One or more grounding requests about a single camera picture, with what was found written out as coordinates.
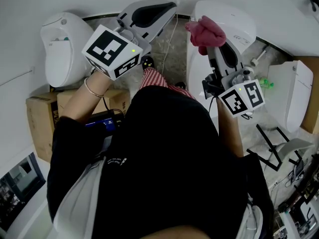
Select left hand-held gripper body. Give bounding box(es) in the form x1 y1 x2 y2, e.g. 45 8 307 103
81 17 153 81

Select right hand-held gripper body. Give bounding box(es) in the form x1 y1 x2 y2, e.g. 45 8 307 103
201 68 266 119

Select pink cloth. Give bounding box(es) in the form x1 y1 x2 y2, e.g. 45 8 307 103
184 15 227 56

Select white toilet with tank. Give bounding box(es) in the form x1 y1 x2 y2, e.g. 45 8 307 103
186 0 258 134

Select person's right forearm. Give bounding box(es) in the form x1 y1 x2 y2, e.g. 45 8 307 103
215 98 245 158

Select person's left forearm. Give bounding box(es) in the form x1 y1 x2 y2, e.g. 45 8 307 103
61 70 113 123

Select white square-backed toilet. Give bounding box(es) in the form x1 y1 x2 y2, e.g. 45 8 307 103
265 60 315 134

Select white egg-shaped toilet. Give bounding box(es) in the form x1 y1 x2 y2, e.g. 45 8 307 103
39 11 95 88

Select person's red checked trousers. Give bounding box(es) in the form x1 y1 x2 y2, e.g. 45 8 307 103
139 67 196 101

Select black device with blue screen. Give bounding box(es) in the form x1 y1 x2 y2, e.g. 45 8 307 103
84 109 126 134

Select tall cardboard box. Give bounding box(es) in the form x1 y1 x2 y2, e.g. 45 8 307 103
293 55 319 134

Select crumpled cardboard box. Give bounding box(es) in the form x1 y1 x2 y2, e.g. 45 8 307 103
25 88 132 164

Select person's black and white shirt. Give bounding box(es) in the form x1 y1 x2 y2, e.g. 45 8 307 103
46 85 275 239

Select white power cable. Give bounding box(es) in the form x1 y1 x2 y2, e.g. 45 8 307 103
161 15 179 75

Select gold bracelet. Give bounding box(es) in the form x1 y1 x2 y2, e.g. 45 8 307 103
83 77 105 99

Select grey chair with black frame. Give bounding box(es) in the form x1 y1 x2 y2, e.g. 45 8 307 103
246 123 316 172

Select thin wall wire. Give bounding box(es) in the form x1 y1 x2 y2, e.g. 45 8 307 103
0 69 33 88

